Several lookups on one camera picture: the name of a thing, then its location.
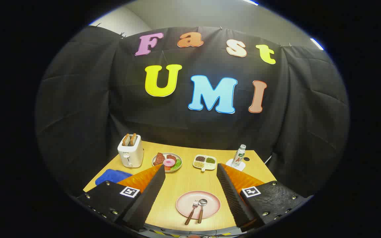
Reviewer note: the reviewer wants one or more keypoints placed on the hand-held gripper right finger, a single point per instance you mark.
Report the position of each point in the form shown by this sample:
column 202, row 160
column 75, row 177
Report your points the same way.
column 232, row 198

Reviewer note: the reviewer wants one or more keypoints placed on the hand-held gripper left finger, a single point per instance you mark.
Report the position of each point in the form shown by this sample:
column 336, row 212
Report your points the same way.
column 150, row 195

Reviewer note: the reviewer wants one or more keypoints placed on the pink plate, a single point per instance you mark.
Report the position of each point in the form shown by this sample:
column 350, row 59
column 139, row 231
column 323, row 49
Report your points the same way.
column 212, row 203

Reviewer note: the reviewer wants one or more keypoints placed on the white square coaster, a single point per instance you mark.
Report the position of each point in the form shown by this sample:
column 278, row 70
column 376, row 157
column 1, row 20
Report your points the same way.
column 230, row 163

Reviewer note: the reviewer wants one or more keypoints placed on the large brown meat slice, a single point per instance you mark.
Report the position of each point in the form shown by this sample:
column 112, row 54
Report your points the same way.
column 158, row 159

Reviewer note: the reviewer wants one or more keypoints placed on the pink ham slice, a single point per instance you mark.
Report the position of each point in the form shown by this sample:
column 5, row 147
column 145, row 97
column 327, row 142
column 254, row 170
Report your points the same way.
column 169, row 162

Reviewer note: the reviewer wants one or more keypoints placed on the white divided tray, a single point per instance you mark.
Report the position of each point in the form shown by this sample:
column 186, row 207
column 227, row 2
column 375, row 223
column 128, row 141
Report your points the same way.
column 210, row 166

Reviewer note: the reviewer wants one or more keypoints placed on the green lettuce leaf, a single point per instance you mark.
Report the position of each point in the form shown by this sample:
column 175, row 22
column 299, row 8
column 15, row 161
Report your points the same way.
column 176, row 165

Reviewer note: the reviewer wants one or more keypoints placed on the white plastic drink bottle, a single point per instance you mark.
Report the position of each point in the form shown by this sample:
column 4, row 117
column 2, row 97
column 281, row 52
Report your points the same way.
column 238, row 157

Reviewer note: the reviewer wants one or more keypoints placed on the small brown meat slice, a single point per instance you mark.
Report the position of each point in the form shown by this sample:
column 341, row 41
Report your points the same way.
column 171, row 157

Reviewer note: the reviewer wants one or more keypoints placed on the pile of green beans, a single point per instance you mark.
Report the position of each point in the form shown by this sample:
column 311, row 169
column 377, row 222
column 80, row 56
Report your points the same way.
column 210, row 160

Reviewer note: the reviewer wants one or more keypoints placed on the blue cloth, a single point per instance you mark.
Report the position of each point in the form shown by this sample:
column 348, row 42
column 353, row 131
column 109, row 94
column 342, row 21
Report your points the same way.
column 111, row 176

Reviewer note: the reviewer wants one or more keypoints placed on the white toaster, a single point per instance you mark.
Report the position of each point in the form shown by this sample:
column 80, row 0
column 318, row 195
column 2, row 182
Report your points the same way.
column 131, row 154

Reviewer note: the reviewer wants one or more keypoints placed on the grey food plate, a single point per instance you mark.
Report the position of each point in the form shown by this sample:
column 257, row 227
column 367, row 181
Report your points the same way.
column 179, row 159

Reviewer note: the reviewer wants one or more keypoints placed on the pile of yellow soybeans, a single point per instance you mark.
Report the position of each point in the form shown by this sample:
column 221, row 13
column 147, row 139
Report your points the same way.
column 198, row 164

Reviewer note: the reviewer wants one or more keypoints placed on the pile of dark red beans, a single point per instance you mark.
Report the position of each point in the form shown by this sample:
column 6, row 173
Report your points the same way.
column 200, row 158

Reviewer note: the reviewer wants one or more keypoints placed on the toasted bread slice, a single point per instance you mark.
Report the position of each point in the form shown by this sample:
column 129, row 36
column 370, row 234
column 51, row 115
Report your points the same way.
column 133, row 139
column 126, row 140

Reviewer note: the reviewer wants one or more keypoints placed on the ceiling light strip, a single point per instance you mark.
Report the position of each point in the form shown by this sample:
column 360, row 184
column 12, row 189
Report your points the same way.
column 250, row 2
column 317, row 44

